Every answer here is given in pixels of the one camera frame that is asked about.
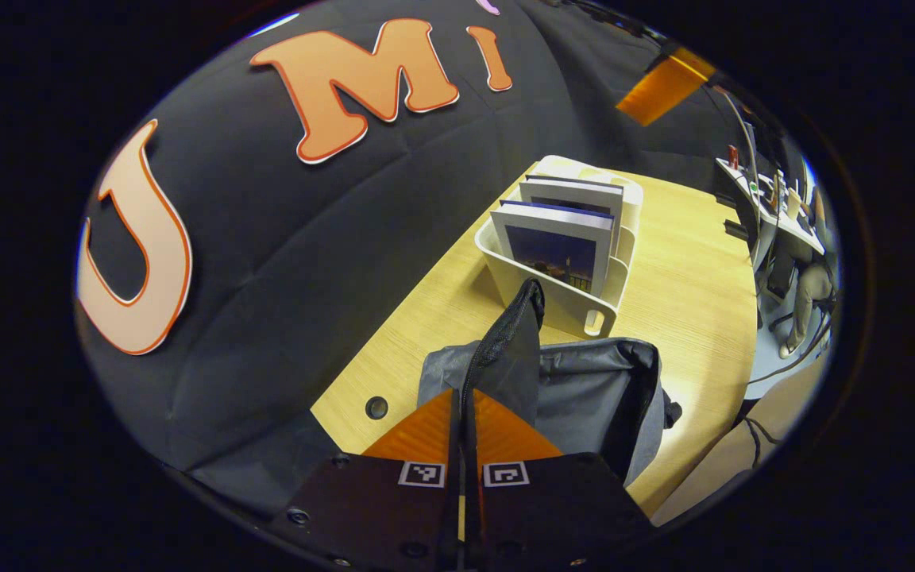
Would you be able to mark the black backdrop cloth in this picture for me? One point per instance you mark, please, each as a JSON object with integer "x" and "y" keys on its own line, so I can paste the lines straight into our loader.
{"x": 306, "y": 262}

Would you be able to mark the portrait cover book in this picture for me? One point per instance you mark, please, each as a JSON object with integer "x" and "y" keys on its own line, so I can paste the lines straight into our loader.
{"x": 573, "y": 193}

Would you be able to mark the white bookshelf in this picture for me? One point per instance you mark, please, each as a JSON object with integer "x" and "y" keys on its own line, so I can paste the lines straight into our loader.
{"x": 577, "y": 306}

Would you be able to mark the grey schoolbag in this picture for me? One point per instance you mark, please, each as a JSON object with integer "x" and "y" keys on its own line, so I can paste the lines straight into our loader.
{"x": 584, "y": 397}

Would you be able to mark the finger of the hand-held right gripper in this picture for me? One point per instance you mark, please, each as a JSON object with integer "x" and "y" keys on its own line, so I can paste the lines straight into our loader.
{"x": 664, "y": 87}

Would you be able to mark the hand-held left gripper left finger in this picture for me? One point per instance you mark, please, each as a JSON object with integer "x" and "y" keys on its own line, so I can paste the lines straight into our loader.
{"x": 362, "y": 508}

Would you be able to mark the person's beige trouser leg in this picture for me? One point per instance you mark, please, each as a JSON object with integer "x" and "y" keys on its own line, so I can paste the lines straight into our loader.
{"x": 712, "y": 477}

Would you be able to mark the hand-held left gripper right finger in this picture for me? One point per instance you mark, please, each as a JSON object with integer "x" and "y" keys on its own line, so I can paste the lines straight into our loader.
{"x": 561, "y": 508}

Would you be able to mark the cluttered white desk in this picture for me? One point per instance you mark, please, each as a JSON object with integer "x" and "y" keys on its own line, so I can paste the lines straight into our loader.
{"x": 775, "y": 210}

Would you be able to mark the blue cover book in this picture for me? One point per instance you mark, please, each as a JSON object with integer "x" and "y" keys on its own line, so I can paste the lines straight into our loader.
{"x": 557, "y": 254}

